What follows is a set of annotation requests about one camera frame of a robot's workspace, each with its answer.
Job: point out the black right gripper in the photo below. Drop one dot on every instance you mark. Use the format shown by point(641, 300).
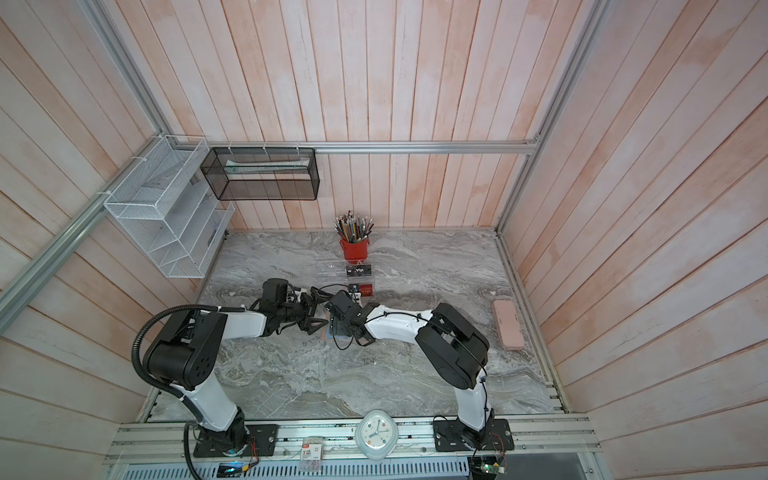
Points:
point(340, 328)

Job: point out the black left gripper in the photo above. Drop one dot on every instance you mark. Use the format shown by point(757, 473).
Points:
point(310, 309)

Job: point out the pink card holder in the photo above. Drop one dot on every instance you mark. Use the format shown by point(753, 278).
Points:
point(340, 331)

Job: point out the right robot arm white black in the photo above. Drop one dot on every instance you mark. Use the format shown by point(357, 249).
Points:
point(454, 347)

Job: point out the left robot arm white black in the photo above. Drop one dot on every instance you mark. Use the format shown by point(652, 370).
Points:
point(176, 350)

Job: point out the clear acrylic organizer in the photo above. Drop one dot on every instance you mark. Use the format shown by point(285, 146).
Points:
point(332, 274)

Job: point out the red pencil cup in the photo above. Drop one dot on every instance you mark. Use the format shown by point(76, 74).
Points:
point(354, 252)

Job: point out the bundle of coloured pencils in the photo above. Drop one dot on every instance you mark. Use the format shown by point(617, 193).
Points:
point(353, 228)

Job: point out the white analog clock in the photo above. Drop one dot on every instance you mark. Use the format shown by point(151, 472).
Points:
point(376, 435)

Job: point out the small red white box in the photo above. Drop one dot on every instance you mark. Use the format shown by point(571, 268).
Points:
point(311, 454)

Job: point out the pink case on table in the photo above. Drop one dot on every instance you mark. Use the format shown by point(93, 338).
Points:
point(508, 325)

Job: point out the left blue circuit board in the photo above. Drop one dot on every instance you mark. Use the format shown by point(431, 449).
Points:
point(232, 470)

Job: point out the green circuit board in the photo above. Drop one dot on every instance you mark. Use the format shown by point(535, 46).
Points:
point(485, 468)

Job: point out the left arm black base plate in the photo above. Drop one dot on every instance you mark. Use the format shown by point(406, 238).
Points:
point(238, 441)

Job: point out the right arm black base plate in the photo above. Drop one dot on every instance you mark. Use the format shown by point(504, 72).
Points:
point(454, 436)

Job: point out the black wire mesh basket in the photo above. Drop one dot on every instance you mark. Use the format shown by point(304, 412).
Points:
point(262, 173)

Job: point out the white wire mesh shelf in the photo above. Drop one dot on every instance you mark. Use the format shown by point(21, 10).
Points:
point(169, 209)

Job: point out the aluminium frame rail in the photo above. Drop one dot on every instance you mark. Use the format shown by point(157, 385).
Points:
point(392, 147)

